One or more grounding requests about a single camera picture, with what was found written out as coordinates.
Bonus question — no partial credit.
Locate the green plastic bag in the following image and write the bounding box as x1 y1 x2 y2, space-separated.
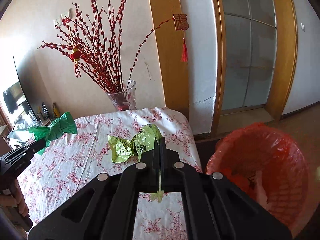
28 112 78 155

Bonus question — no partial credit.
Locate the light green snack wrapper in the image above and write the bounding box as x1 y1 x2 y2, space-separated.
107 123 166 203

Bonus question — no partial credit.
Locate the red lined trash basket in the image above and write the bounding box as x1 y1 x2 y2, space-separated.
206 123 308 239

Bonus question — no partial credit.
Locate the person's left hand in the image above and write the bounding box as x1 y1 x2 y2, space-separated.
0 179 29 217

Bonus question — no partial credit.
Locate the floral white tablecloth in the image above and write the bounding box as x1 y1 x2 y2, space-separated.
18 108 202 239

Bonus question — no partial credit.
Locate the black flat television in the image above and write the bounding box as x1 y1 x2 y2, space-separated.
1 57 37 127

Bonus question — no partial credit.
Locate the small red lantern ornament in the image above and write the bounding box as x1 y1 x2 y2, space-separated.
70 47 82 77

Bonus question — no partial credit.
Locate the clear glass vase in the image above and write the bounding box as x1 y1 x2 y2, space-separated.
107 80 137 112

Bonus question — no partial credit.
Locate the red berry branch bouquet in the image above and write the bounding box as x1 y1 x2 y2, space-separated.
36 0 176 94

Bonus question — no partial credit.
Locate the frosted glass sliding door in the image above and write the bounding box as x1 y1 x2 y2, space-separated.
222 0 277 111

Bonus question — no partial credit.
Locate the red tasselled Chinese knot ornament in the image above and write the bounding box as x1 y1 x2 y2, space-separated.
172 14 189 62

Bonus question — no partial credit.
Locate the white wall socket plate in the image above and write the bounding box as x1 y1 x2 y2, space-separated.
53 8 72 27

